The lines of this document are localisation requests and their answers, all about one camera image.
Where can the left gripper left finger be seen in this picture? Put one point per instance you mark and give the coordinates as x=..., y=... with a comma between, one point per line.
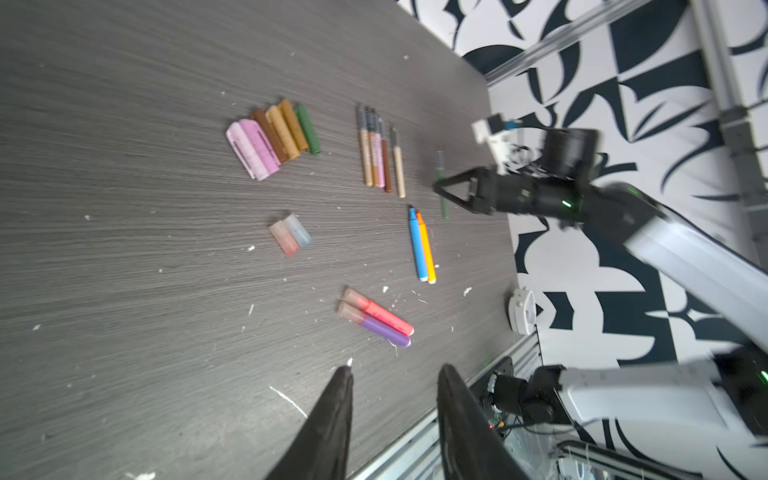
x=321, y=447

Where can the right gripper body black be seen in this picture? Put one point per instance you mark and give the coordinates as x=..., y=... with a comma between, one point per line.
x=483, y=191

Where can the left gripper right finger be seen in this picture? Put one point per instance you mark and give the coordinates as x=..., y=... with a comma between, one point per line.
x=469, y=447

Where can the blue highlighter marker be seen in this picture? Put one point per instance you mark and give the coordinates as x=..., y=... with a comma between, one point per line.
x=419, y=257

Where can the orange highlighter marker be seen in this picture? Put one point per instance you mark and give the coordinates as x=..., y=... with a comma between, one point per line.
x=431, y=271

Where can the pink pen tan cap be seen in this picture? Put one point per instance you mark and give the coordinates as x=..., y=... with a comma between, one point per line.
x=381, y=183

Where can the purple highlighter marker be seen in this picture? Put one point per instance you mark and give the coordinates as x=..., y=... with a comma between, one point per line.
x=368, y=322

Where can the beige fountain pen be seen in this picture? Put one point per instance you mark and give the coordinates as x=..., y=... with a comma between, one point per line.
x=365, y=146

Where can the pink highlighter marker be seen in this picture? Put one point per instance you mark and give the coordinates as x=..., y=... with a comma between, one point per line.
x=373, y=309

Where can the clear blue marker cap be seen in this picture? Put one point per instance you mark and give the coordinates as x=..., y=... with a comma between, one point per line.
x=297, y=231

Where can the clear orange marker cap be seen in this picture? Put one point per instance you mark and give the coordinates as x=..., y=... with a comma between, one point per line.
x=284, y=238

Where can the light pink pen cap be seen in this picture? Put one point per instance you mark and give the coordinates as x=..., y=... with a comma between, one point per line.
x=245, y=152

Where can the cream pen purple cap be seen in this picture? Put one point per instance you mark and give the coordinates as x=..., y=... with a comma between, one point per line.
x=398, y=164

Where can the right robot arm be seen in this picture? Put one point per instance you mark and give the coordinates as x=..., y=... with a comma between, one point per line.
x=647, y=319

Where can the white alarm clock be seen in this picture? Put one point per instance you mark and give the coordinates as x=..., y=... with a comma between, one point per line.
x=522, y=311

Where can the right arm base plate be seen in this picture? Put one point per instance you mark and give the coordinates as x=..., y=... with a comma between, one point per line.
x=493, y=391

